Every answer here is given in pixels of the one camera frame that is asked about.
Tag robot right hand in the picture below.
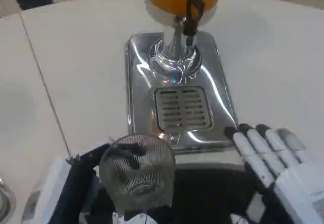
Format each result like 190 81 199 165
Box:
224 123 324 224

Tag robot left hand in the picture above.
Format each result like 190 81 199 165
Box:
21 135 163 224

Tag clear ribbed glass cup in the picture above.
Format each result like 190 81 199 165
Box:
98 134 176 210

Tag steel dispenser base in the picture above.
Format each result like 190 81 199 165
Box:
0 176 17 221

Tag steel drip tray base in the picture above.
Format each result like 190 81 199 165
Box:
124 31 239 155

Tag steel slotted drip grid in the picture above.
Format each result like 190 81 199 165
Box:
154 87 214 130

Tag black tap handle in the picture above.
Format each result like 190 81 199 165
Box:
182 0 206 36

